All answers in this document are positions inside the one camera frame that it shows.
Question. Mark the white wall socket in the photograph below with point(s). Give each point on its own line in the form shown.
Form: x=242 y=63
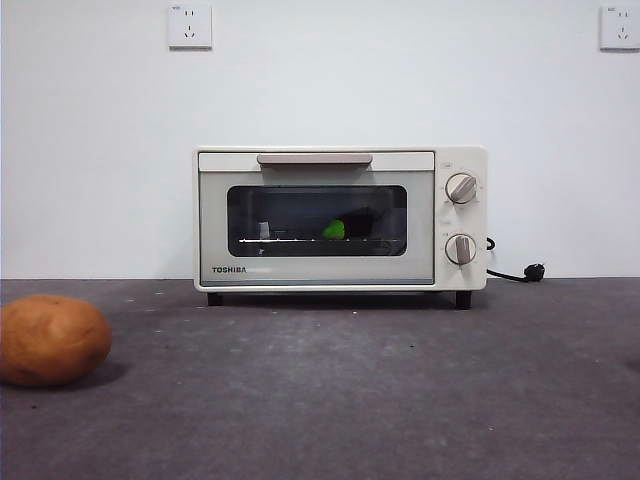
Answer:
x=190 y=27
x=621 y=27

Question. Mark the beige oven knob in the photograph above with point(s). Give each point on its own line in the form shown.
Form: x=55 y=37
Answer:
x=460 y=249
x=461 y=188

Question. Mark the purple eggplant with green stem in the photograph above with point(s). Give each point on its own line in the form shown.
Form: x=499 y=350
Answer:
x=334 y=230

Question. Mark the brown potato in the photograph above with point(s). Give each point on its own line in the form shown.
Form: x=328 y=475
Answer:
x=50 y=340

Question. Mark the white toaster oven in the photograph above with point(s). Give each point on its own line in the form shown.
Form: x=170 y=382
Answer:
x=460 y=220

